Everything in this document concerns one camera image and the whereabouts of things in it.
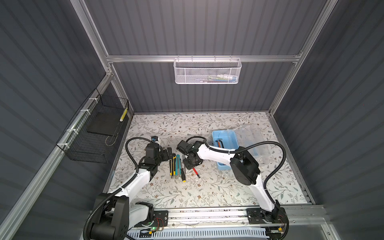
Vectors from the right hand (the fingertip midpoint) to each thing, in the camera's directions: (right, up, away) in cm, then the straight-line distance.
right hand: (191, 165), depth 93 cm
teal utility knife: (-8, -2, -4) cm, 9 cm away
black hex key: (+21, +15, +9) cm, 27 cm away
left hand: (-16, +11, -4) cm, 20 cm away
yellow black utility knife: (-11, 0, -1) cm, 11 cm away
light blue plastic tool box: (+35, +17, +14) cm, 41 cm away
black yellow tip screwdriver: (-5, -4, -6) cm, 9 cm away
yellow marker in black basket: (-37, +31, -11) cm, 50 cm away
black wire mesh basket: (-48, +20, -21) cm, 56 cm away
